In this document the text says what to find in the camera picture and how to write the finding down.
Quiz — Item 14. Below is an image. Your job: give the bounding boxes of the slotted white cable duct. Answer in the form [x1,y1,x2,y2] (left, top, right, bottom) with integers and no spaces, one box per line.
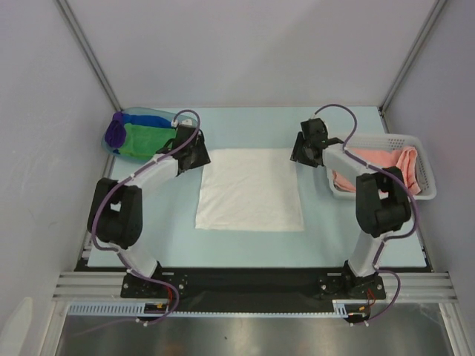
[68,301,348,318]

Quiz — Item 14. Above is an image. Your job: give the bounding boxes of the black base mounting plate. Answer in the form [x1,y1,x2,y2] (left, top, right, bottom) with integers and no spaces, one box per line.
[75,262,430,313]

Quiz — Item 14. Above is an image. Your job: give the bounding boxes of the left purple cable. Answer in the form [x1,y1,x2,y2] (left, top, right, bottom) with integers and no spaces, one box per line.
[70,108,201,337]

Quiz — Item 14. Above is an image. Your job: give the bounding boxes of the pink striped towel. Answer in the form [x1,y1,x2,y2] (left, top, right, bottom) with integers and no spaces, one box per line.
[351,146,422,195]

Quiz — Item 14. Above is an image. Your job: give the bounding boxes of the purple cable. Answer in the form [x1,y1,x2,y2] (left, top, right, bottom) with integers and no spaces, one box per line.
[313,104,422,327]
[70,108,201,337]

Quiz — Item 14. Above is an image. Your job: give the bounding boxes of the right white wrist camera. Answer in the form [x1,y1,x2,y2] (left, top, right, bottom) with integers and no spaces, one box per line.
[315,117,330,131]

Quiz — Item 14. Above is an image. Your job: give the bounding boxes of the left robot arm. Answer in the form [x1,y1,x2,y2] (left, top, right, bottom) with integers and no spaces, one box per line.
[87,125,211,297]

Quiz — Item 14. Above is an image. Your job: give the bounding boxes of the purple towel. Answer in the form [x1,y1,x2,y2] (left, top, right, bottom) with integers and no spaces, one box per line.
[104,111,126,148]

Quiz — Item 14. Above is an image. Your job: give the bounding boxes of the green towel in tray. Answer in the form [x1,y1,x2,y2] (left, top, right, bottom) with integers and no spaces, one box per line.
[114,123,176,160]

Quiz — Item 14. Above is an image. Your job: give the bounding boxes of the white perforated plastic basket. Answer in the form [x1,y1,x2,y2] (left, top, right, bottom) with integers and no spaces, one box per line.
[347,134,436,200]

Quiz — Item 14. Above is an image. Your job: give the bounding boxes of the translucent blue towel tray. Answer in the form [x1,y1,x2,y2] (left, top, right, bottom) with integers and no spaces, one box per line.
[102,107,197,163]

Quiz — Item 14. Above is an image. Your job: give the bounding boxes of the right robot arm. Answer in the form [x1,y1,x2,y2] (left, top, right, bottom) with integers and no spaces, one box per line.
[290,118,412,298]

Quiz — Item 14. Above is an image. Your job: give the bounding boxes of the white towel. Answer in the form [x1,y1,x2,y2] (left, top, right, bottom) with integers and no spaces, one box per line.
[195,148,304,232]

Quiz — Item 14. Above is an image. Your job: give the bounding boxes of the blue towel in tray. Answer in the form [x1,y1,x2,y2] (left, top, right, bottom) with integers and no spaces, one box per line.
[122,113,172,128]

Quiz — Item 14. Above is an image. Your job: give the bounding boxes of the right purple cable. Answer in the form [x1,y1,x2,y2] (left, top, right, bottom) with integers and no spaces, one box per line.
[313,104,422,327]

